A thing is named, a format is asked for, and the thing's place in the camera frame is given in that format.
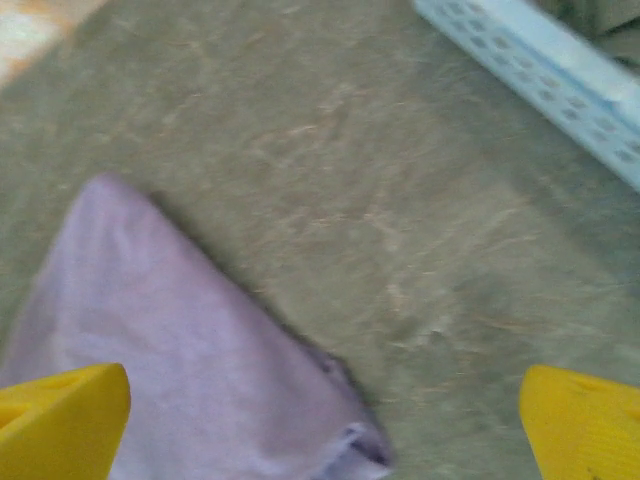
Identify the light blue plastic basket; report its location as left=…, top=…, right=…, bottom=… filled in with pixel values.
left=412, top=0, right=640, bottom=194

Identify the purple t-shirt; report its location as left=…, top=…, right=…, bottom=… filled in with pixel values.
left=0, top=172, right=396, bottom=480

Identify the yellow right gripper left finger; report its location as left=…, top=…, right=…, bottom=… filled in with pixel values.
left=0, top=363, right=132, bottom=480

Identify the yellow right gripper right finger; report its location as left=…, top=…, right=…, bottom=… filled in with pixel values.
left=519, top=364, right=640, bottom=480

